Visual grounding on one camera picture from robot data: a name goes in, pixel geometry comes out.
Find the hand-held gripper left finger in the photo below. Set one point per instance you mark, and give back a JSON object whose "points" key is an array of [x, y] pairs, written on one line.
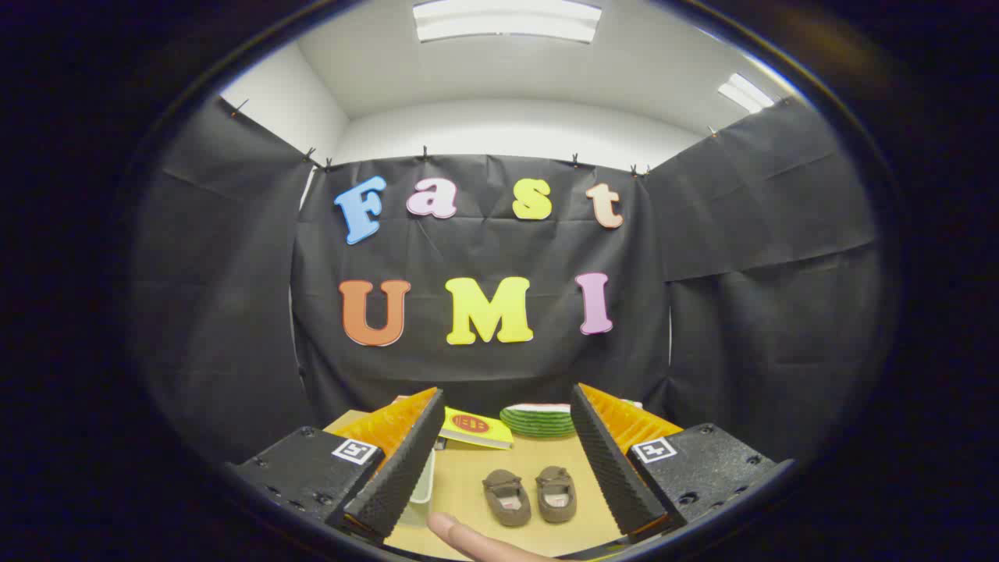
{"points": [[406, 468]]}

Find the watermelon slice plush toy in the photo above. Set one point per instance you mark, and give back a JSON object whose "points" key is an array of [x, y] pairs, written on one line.
{"points": [[538, 421]]}

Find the yellow cover book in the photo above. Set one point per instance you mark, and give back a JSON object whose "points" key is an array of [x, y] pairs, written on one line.
{"points": [[478, 428]]}

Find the pale green storage box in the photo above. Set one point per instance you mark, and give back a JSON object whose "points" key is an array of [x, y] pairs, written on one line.
{"points": [[422, 478]]}

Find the small ceiling light panel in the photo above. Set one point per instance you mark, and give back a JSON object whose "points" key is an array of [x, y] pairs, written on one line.
{"points": [[745, 94]]}

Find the brown fuzzy shoe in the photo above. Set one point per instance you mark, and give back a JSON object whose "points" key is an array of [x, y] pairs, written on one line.
{"points": [[507, 499], [556, 496]]}

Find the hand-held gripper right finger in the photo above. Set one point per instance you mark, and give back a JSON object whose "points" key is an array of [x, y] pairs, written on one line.
{"points": [[613, 468]]}

